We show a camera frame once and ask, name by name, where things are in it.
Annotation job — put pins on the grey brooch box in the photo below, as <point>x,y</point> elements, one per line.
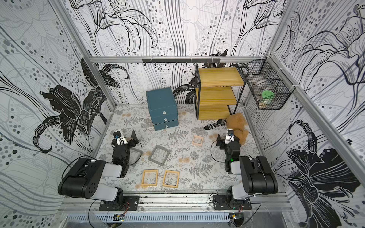
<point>135,155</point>
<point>159,155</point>

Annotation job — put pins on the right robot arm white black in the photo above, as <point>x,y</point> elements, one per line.
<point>257,177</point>

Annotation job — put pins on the yellow brooch box left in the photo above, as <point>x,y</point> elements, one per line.
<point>150,178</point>

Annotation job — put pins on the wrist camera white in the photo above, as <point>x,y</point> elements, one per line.
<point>118,138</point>
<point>229,136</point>

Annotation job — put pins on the striped black white sock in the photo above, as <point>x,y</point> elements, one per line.
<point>220,122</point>

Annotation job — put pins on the yellow brooch box right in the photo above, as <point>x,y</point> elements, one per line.
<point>171,179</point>

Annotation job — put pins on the grey brooch box left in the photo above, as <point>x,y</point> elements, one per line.
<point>135,155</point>

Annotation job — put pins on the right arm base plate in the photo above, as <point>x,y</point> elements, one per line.
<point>221,202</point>

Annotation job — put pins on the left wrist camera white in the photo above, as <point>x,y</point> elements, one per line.
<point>118,138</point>

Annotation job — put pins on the teal top drawer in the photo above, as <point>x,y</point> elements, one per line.
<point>154,113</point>

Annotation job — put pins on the pink brooch box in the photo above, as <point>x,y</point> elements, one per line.
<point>197,140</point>

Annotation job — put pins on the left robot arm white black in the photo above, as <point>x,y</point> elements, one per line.
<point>83,179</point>

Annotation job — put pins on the yellow brooch box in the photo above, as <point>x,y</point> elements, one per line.
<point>171,179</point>
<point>150,178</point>

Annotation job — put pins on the teal drawer cabinet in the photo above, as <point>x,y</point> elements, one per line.
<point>160,98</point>

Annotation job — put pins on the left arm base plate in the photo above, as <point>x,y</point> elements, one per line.
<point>126,203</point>

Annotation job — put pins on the grey brooch box right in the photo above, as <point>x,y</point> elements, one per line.
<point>159,155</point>

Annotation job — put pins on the black bar on wall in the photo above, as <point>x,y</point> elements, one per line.
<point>182,60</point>

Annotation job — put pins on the white slotted cable duct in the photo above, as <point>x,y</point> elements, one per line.
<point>163,217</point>

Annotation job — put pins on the green lid container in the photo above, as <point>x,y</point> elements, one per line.
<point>267,97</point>

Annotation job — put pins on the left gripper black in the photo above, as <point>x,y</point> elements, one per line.
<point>136,141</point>

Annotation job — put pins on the brown teddy bear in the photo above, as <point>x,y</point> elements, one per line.
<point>237,122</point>

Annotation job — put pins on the yellow black shelf rack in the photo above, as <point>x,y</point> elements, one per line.
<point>214,91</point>

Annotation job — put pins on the black wire basket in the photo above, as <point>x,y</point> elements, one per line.
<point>260,75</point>

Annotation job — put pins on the aluminium rail frame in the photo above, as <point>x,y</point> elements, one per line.
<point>180,202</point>

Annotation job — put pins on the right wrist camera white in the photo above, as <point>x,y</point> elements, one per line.
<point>229,136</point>

